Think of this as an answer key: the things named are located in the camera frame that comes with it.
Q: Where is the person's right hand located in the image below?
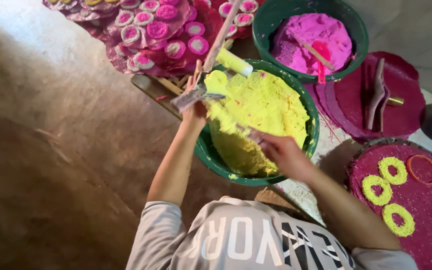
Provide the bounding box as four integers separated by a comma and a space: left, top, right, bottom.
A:
260, 133, 316, 183

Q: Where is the person's left hand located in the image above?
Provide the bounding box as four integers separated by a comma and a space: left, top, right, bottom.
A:
180, 60, 210, 130

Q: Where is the grey scraper tool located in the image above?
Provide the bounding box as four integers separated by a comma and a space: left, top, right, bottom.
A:
170, 70, 227, 114

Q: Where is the small pink-smeared scraper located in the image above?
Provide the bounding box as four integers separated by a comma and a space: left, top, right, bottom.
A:
236, 124, 273, 148

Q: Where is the yellow dough mass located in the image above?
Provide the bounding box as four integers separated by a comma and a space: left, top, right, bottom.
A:
203, 70, 310, 178

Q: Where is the yellow-coated white cylinder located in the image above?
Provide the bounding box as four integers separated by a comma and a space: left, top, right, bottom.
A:
215, 47, 254, 77

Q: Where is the brown wooden board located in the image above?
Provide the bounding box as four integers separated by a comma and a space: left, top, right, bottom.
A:
254, 187, 299, 211

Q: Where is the long wooden pole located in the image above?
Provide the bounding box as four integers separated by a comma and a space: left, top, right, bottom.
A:
202, 0, 244, 73

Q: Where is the green basin with yellow dough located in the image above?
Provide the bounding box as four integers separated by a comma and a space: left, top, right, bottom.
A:
194, 59, 320, 187

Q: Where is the green basin with pink dough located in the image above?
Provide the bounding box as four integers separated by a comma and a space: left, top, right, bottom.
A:
252, 0, 370, 84

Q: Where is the pink plastic spoon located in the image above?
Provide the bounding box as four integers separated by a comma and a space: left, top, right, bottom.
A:
311, 40, 332, 85

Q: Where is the grey printed shirt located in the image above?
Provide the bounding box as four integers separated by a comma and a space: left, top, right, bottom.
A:
125, 196, 420, 270

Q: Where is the short wooden stick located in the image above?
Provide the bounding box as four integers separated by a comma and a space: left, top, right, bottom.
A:
301, 40, 331, 71

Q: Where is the pink dough mass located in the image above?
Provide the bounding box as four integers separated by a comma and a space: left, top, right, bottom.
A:
271, 13, 353, 76

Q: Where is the stack of magenta round mats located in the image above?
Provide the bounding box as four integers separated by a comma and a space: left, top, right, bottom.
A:
305, 51, 427, 143

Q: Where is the wooden slat frame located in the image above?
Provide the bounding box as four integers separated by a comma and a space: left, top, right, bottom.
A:
131, 73, 191, 121

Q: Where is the pile of pink ring cakes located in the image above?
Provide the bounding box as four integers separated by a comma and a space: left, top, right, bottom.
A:
43, 0, 265, 77

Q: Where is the yellow dough ring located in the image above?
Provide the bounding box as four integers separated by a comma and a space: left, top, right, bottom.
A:
382, 203, 416, 238
361, 174, 393, 206
378, 156, 409, 185

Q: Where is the wooden press tool brass handle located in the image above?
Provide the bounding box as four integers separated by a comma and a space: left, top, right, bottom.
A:
365, 58, 405, 132

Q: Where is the orange ring mould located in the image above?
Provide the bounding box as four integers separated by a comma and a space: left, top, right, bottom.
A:
406, 154, 432, 185

